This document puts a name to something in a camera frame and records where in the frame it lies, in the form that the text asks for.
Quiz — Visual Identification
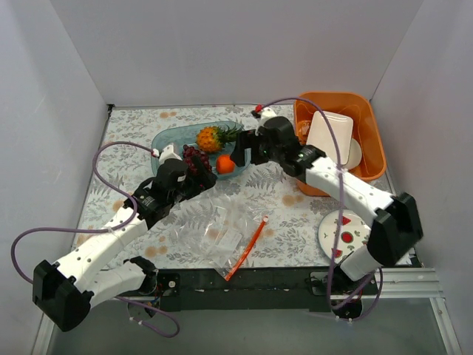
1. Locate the aluminium frame rail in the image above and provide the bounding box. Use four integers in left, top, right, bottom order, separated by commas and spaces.
375, 267, 462, 354

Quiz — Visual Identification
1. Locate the cream round plate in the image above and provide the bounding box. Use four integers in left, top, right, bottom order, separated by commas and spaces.
345, 138, 362, 170

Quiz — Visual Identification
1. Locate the watermelon pattern round plate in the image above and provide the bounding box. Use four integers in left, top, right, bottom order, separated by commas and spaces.
318, 209, 371, 263

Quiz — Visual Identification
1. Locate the white rectangular plate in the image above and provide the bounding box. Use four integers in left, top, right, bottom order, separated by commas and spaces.
306, 111, 353, 165

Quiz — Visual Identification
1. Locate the orange plastic basket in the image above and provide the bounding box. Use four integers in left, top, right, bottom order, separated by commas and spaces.
293, 91, 387, 197

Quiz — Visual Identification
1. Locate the teal transparent plastic tray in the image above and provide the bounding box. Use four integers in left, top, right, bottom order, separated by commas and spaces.
152, 121, 251, 180

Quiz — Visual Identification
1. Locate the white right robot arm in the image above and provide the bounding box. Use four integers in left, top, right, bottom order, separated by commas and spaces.
231, 116, 423, 294

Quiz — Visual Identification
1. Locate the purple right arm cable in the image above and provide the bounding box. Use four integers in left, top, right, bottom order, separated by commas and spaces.
256, 97, 384, 322

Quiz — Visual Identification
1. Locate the fake pineapple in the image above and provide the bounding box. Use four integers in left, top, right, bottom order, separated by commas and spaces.
196, 125, 243, 154

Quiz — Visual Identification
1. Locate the fake orange fruit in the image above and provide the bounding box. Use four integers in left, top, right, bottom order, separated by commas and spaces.
215, 155, 235, 175

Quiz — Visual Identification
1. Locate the purple fake grape bunch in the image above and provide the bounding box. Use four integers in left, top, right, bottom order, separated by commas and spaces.
183, 145, 212, 175

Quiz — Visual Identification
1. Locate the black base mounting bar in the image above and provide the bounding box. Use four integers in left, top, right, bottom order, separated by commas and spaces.
125, 266, 367, 321

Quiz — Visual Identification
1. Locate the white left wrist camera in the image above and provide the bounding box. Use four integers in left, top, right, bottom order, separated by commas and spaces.
158, 143, 182, 165

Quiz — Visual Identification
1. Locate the clear zip top bag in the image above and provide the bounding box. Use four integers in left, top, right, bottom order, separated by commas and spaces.
176, 195, 268, 281

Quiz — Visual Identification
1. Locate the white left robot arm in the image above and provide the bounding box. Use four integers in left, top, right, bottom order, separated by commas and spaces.
33, 154, 217, 331

